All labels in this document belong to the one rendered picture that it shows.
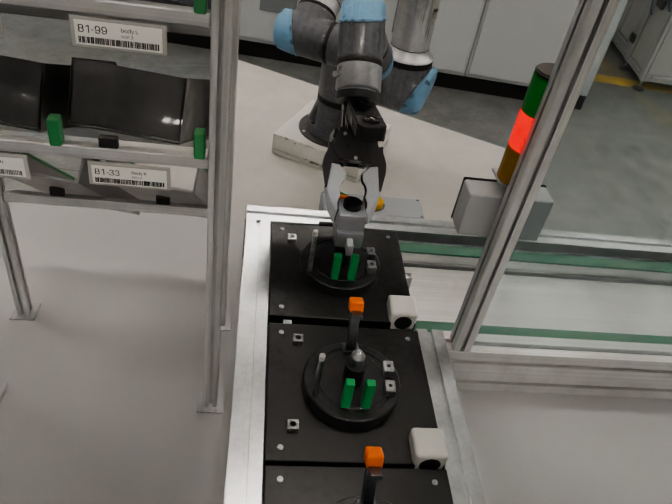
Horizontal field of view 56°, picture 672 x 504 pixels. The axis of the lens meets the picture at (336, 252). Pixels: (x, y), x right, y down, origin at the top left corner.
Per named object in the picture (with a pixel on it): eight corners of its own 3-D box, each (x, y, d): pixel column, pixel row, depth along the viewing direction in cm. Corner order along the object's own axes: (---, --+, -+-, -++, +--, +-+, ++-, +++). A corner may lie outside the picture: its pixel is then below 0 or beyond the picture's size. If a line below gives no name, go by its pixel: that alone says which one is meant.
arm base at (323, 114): (320, 109, 166) (325, 74, 160) (374, 126, 163) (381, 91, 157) (296, 133, 155) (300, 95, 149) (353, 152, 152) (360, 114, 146)
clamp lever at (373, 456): (356, 499, 76) (365, 445, 73) (373, 499, 76) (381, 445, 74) (361, 520, 72) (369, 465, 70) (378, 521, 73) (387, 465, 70)
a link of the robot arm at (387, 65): (346, 34, 121) (334, 11, 110) (401, 50, 118) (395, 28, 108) (332, 73, 121) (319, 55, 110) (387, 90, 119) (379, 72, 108)
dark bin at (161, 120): (147, 114, 99) (152, 65, 97) (230, 129, 99) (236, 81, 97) (66, 123, 72) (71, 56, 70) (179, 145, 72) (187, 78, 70)
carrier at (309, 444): (267, 330, 100) (274, 272, 92) (415, 338, 103) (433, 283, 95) (263, 470, 82) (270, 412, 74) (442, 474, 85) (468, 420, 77)
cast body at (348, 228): (332, 222, 107) (338, 188, 103) (357, 224, 108) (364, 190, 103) (335, 255, 101) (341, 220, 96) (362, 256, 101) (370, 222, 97)
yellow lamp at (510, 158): (492, 166, 87) (503, 135, 84) (526, 170, 88) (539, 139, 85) (501, 187, 84) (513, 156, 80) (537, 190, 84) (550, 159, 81)
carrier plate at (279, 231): (270, 229, 119) (271, 220, 118) (394, 239, 123) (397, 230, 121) (267, 323, 101) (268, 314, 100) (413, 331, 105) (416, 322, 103)
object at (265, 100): (238, 68, 196) (238, 59, 195) (520, 163, 177) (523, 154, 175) (83, 171, 145) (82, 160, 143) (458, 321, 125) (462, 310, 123)
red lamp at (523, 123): (503, 135, 84) (515, 101, 81) (539, 138, 85) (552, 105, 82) (514, 155, 80) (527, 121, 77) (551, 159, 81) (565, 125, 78)
